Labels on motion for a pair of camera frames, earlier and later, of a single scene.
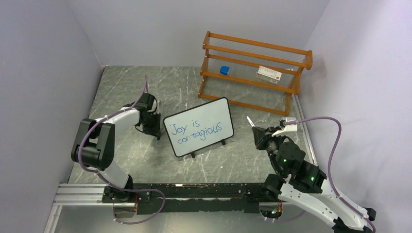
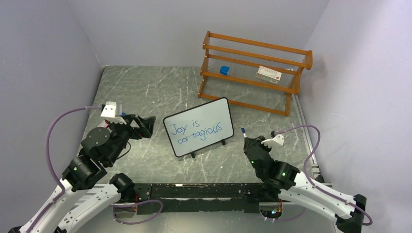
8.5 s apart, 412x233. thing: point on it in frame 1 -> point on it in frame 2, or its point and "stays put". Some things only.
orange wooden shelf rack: [260, 75] stays put
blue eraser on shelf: [224, 70] stays put
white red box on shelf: [268, 74] stays put
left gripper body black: [152, 125] -> [121, 133]
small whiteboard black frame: [195, 128] stays put
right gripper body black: [273, 142] -> [257, 142]
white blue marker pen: [250, 121] -> [244, 132]
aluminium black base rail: [151, 198] stays put
